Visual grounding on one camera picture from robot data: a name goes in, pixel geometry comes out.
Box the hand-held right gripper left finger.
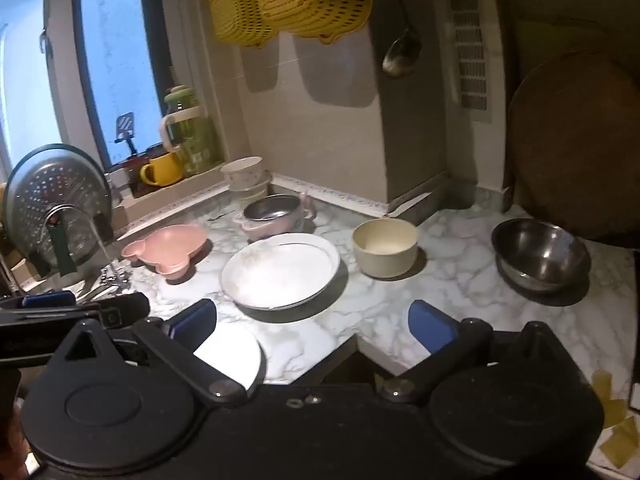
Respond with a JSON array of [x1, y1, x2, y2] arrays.
[[50, 299, 248, 405]]

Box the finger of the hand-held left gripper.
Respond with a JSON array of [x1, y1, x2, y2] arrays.
[[0, 291, 77, 311], [75, 291, 152, 330]]

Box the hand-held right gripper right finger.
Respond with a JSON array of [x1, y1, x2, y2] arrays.
[[379, 300, 581, 403]]

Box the pink-handled steel bowl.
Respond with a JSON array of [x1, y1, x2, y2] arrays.
[[234, 191, 318, 242]]

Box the steel insert bowl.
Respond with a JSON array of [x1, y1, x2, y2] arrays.
[[243, 194, 302, 222]]

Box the small white plate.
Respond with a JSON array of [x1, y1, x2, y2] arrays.
[[192, 332, 263, 392]]

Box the pink bear-shaped plate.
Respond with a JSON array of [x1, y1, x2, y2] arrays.
[[120, 224, 211, 282]]

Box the cream ceramic bowl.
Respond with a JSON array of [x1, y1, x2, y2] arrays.
[[351, 218, 419, 279]]

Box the large white plate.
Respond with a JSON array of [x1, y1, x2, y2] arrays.
[[219, 233, 342, 311]]

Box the perforated metal steamer plate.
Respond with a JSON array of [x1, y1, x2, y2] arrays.
[[2, 145, 114, 273]]

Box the large steel bowl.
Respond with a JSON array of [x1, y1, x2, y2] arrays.
[[491, 218, 592, 295]]

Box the yellow mug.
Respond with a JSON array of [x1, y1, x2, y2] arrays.
[[139, 152, 184, 188]]

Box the clear plastic cup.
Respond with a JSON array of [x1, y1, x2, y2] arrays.
[[227, 172, 273, 206]]

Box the white patterned sealing strip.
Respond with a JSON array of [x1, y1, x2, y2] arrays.
[[125, 172, 392, 235]]

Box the black slotted spatula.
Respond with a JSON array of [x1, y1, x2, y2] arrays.
[[115, 112, 139, 157]]

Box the green glass pitcher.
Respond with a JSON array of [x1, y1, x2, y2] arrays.
[[160, 85, 224, 177]]

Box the yellow tape pieces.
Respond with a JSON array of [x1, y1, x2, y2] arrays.
[[592, 370, 640, 467]]

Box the round wooden cutting board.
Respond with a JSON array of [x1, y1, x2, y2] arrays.
[[507, 50, 640, 242]]

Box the metal ladle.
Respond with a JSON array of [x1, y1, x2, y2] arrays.
[[382, 0, 423, 79]]

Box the white vent grille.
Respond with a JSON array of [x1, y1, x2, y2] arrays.
[[446, 0, 494, 124]]

